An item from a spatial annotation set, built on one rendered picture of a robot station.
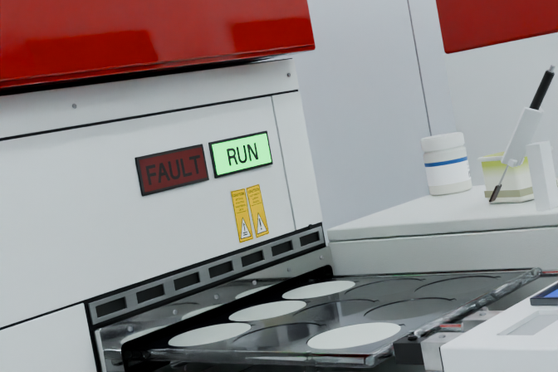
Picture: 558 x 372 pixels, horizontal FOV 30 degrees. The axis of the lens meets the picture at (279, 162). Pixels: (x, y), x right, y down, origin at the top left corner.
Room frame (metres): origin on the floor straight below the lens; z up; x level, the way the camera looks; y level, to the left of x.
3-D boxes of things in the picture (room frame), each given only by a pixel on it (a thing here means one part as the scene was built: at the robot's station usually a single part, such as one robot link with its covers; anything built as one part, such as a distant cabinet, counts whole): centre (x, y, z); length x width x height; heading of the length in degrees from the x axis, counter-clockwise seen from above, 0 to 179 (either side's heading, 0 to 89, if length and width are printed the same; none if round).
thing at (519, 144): (1.33, -0.32, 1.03); 0.06 x 0.04 x 0.13; 49
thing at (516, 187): (1.46, -0.33, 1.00); 0.07 x 0.07 x 0.07; 30
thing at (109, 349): (1.34, 0.10, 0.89); 0.44 x 0.02 x 0.10; 139
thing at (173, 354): (1.11, 0.08, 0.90); 0.37 x 0.01 x 0.01; 49
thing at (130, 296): (1.35, 0.10, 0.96); 0.44 x 0.01 x 0.02; 139
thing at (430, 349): (0.97, -0.14, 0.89); 0.08 x 0.03 x 0.03; 49
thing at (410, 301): (1.25, -0.03, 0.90); 0.34 x 0.34 x 0.01; 49
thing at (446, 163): (1.70, -0.27, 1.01); 0.07 x 0.07 x 0.10
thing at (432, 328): (1.13, -0.17, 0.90); 0.38 x 0.01 x 0.01; 139
